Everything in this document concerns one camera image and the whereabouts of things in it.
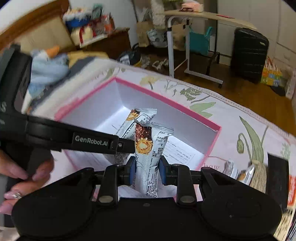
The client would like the white snack bar wrapper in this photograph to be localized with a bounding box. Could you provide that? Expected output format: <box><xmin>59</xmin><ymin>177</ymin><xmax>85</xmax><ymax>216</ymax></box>
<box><xmin>223</xmin><ymin>160</ymin><xmax>239</xmax><ymax>179</ymax></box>
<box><xmin>110</xmin><ymin>108</ymin><xmax>157</xmax><ymax>165</ymax></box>
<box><xmin>237</xmin><ymin>164</ymin><xmax>255</xmax><ymax>186</ymax></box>
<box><xmin>133</xmin><ymin>121</ymin><xmax>174</xmax><ymax>198</ymax></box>

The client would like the person's left hand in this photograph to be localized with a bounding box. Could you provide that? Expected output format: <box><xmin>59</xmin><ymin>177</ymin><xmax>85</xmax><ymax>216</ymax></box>
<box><xmin>1</xmin><ymin>149</ymin><xmax>54</xmax><ymax>215</ymax></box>

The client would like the pink cardboard box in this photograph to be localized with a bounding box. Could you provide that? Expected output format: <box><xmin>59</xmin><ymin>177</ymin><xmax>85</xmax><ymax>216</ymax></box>
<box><xmin>54</xmin><ymin>77</ymin><xmax>223</xmax><ymax>202</ymax></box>

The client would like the goose plush in blue blanket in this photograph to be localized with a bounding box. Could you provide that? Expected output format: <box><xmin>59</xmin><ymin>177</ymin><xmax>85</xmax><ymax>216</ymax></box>
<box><xmin>28</xmin><ymin>50</ymin><xmax>69</xmax><ymax>98</ymax></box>

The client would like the floral bedspread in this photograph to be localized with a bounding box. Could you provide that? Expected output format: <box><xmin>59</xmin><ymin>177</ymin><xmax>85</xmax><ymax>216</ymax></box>
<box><xmin>21</xmin><ymin>58</ymin><xmax>296</xmax><ymax>241</ymax></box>

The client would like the cream gift box red ribbon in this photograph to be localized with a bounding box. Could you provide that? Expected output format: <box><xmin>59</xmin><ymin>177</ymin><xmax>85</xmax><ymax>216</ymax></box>
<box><xmin>70</xmin><ymin>26</ymin><xmax>97</xmax><ymax>46</ymax></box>

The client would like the wooden padded headboard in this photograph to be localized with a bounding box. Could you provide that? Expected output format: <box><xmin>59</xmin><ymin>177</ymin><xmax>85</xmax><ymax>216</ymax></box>
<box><xmin>1</xmin><ymin>1</ymin><xmax>76</xmax><ymax>53</ymax></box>

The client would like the blue flower basket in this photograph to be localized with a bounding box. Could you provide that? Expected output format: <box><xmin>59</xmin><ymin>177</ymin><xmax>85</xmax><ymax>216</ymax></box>
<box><xmin>62</xmin><ymin>8</ymin><xmax>92</xmax><ymax>32</ymax></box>

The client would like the wooden nightstand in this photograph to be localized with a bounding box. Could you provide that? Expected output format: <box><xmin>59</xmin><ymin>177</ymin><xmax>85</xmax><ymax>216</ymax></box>
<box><xmin>80</xmin><ymin>28</ymin><xmax>132</xmax><ymax>60</ymax></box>

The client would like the orange drink bottle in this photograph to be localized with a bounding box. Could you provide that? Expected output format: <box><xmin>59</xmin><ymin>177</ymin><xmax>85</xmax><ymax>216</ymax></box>
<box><xmin>104</xmin><ymin>15</ymin><xmax>114</xmax><ymax>35</ymax></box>

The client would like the teal shopping bag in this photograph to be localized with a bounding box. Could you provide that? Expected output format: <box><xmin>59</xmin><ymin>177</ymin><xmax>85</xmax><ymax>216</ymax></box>
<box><xmin>189</xmin><ymin>27</ymin><xmax>213</xmax><ymax>56</ymax></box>

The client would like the colourful gift bag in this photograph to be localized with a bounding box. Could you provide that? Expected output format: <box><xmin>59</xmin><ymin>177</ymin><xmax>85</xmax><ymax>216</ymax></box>
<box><xmin>260</xmin><ymin>56</ymin><xmax>282</xmax><ymax>87</ymax></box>

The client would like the black hard-shell suitcase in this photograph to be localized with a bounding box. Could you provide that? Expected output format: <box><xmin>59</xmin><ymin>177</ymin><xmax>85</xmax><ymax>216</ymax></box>
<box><xmin>230</xmin><ymin>28</ymin><xmax>269</xmax><ymax>84</ymax></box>

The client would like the brown paper bag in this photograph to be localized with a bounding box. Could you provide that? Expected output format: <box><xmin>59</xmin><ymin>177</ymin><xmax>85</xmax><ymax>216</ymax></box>
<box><xmin>136</xmin><ymin>21</ymin><xmax>154</xmax><ymax>48</ymax></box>

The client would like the wooden rolling side table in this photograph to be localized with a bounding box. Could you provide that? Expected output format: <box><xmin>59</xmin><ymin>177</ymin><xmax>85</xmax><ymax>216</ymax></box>
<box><xmin>162</xmin><ymin>9</ymin><xmax>257</xmax><ymax>88</ymax></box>

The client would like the red booklet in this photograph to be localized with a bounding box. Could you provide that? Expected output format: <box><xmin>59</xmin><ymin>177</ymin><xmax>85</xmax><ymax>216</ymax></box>
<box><xmin>217</xmin><ymin>14</ymin><xmax>234</xmax><ymax>19</ymax></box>

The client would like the pink tissue box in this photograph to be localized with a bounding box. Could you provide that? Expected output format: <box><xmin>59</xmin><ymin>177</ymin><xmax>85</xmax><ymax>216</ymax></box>
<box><xmin>181</xmin><ymin>1</ymin><xmax>204</xmax><ymax>13</ymax></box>

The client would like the white wardrobe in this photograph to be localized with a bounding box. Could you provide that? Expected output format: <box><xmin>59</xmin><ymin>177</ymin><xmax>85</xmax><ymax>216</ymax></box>
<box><xmin>217</xmin><ymin>1</ymin><xmax>295</xmax><ymax>69</ymax></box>

